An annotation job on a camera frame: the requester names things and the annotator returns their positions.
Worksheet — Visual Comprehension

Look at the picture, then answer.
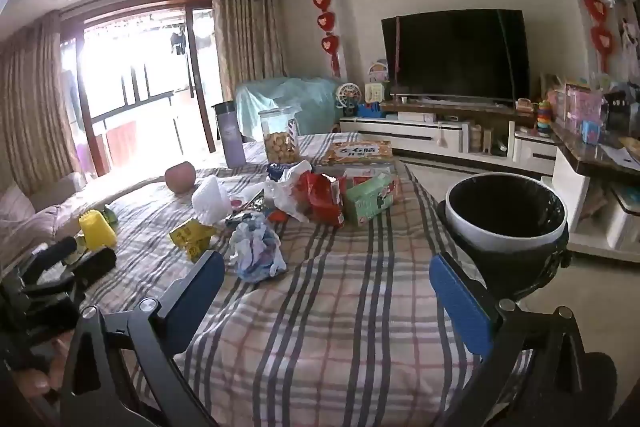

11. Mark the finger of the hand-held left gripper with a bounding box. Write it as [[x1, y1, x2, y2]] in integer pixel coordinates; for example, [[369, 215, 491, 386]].
[[30, 236, 79, 273], [65, 248, 118, 288]]

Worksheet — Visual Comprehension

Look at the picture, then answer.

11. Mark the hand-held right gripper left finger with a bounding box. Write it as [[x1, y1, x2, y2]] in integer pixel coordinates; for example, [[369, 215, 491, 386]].
[[59, 249, 227, 427]]

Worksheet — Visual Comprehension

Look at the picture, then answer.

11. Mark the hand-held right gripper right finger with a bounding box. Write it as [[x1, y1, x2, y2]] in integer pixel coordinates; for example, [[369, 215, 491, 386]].
[[429, 251, 618, 427]]

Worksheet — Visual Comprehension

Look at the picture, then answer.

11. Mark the white-rimmed black trash bin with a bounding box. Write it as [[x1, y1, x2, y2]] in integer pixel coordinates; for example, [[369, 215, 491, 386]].
[[437, 172, 571, 303]]

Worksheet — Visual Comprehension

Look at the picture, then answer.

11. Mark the red snack packet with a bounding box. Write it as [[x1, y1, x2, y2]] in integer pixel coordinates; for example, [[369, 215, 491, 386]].
[[295, 172, 347, 228]]

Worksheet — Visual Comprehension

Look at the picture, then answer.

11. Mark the person's left hand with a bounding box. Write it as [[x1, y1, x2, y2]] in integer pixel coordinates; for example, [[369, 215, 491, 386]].
[[10, 339, 66, 408]]

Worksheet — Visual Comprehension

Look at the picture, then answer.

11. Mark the yellow plastic cup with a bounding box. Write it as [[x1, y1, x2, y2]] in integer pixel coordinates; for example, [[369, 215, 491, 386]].
[[78, 209, 117, 250]]

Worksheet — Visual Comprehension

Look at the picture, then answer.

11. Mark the pink covered sofa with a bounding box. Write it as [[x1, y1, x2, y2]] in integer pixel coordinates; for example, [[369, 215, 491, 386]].
[[0, 172, 101, 253]]

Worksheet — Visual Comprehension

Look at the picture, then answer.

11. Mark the yellow snack packet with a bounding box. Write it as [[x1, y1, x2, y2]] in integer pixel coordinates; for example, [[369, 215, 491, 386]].
[[169, 217, 217, 264]]

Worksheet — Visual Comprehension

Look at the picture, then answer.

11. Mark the crumpled blue white paper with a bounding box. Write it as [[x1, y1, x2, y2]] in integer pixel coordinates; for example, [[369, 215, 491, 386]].
[[229, 212, 288, 284]]

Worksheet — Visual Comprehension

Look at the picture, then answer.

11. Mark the silver foil wrapper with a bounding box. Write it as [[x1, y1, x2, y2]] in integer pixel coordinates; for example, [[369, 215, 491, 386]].
[[224, 189, 266, 228]]

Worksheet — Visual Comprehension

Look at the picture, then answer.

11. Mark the plaid tablecloth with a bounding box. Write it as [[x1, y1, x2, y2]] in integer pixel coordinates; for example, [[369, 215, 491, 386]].
[[80, 132, 536, 427]]

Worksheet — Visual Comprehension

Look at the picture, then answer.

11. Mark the white plastic bag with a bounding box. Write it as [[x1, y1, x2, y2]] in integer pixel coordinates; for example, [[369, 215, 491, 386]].
[[265, 159, 313, 223]]

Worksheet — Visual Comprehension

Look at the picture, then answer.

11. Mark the green cardboard box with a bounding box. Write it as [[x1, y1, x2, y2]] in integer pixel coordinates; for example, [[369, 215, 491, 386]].
[[345, 179, 396, 227]]

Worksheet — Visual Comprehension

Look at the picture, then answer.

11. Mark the beige curtain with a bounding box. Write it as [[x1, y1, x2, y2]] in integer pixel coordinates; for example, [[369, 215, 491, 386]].
[[0, 12, 83, 198], [211, 0, 288, 102]]

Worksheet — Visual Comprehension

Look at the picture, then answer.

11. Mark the purple water bottle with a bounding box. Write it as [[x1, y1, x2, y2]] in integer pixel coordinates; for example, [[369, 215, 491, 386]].
[[212, 101, 247, 168]]

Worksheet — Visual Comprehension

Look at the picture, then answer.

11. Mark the clear cookie jar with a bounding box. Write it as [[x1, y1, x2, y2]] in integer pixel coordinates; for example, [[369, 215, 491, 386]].
[[258, 106, 302, 165]]

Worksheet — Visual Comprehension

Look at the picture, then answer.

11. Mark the white TV cabinet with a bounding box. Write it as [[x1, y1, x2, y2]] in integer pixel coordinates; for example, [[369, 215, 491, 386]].
[[339, 99, 558, 175]]

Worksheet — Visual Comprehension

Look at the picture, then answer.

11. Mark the orange picture book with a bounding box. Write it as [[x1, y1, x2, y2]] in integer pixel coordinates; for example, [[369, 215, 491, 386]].
[[320, 139, 396, 168]]

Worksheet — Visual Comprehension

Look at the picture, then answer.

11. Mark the balcony sliding door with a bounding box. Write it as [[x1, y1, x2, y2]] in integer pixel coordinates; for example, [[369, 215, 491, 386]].
[[60, 0, 221, 178]]

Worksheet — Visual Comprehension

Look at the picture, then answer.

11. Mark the marble top coffee table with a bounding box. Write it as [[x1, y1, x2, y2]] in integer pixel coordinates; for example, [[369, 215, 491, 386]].
[[542, 122, 640, 258]]

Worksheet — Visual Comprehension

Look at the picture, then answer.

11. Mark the teal dust cover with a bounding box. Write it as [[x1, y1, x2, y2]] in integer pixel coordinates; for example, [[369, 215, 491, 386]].
[[235, 76, 346, 135]]

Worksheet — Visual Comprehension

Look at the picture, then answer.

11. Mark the white paper sheet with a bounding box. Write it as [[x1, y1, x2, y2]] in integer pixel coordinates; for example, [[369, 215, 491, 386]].
[[600, 142, 640, 170]]

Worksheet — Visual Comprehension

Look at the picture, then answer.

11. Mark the pink toy box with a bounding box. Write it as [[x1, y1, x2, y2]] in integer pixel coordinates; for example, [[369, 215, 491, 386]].
[[565, 83, 603, 130]]

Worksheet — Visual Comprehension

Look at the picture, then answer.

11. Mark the ferris wheel toy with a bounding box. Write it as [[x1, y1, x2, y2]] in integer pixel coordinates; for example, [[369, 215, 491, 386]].
[[336, 83, 357, 118]]

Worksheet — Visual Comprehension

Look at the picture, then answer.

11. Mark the black box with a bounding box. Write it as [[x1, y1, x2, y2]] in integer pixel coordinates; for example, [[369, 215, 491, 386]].
[[602, 91, 628, 132]]

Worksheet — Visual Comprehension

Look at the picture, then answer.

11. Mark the black flat television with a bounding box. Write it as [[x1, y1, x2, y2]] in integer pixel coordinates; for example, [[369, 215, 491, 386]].
[[381, 9, 531, 104]]

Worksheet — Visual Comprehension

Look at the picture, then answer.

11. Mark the rainbow ring stacking toy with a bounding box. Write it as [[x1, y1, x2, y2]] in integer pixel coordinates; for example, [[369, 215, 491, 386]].
[[536, 99, 553, 132]]

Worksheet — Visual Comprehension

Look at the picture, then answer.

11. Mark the red heart wall hanging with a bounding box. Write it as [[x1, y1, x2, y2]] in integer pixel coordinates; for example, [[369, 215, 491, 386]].
[[310, 0, 342, 78], [561, 0, 615, 72]]

